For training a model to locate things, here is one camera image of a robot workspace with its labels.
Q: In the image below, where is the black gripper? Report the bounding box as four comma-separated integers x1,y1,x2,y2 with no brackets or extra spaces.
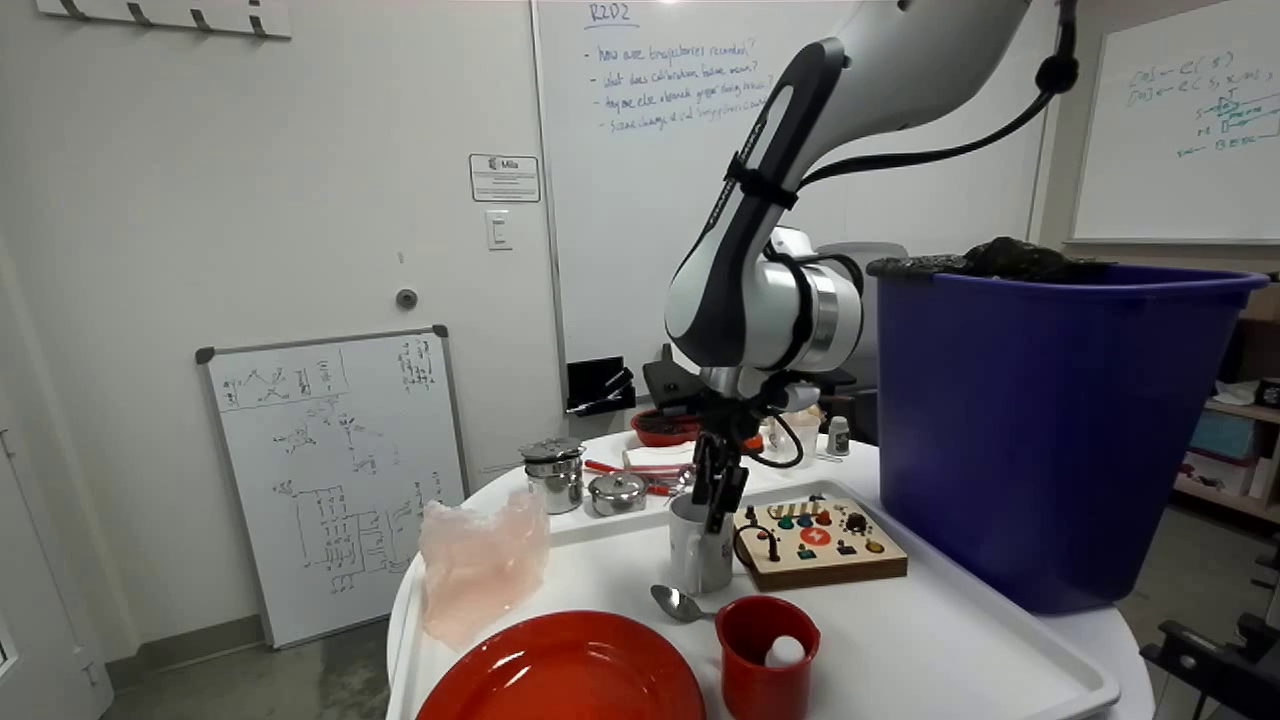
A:
687,392,778,540

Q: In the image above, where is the silver metal spoon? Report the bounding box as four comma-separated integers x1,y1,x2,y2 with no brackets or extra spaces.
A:
648,581,723,629

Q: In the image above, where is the white folded napkin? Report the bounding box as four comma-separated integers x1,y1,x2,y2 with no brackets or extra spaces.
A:
620,439,704,479

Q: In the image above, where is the red bowl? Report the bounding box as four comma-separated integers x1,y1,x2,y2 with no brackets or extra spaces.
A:
627,405,704,452

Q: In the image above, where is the clear glass cup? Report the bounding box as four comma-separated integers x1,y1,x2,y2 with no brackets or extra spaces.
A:
778,395,826,474

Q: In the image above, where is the wooden peg puzzle board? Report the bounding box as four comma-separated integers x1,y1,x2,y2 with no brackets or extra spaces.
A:
728,492,912,597

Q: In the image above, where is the black box object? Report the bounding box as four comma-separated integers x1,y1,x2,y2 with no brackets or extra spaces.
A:
563,352,639,417

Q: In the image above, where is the small white ball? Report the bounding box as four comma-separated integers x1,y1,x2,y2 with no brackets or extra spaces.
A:
758,629,813,674

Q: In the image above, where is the red plastic cup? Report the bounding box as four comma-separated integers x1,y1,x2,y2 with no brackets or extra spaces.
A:
710,593,824,720

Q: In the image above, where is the red plastic plate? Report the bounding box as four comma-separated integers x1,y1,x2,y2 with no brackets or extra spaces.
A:
417,610,710,720

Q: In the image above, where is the translucent pink plastic bag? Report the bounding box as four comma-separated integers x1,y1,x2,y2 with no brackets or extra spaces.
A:
417,488,554,654

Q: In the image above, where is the large blue plastic bin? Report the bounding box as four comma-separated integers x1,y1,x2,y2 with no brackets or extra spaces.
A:
869,256,1270,619

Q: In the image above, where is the small framed whiteboard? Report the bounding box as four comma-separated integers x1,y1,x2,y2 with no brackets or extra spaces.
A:
191,320,470,654

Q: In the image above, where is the dark material in bin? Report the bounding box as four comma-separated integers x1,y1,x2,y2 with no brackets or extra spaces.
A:
948,232,1120,288

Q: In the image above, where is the wooden storage shelf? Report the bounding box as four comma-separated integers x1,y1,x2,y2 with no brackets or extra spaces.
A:
1170,280,1280,533

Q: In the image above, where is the black metal stand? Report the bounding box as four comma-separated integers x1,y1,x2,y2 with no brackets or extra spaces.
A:
1139,533,1280,720

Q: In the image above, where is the large wall whiteboard with writing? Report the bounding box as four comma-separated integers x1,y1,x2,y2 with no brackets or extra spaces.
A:
528,0,1064,405

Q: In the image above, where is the white wall sign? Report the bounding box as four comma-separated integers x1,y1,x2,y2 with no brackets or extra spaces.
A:
462,147,544,208

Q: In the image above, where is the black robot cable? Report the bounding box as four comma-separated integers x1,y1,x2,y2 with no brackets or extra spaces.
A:
795,0,1082,193

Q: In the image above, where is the wall whiteboard with green writing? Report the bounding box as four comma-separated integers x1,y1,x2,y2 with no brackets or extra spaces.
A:
1066,0,1280,250

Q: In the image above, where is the wall coat hook rack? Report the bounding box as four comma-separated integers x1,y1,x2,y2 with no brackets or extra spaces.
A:
31,0,295,44

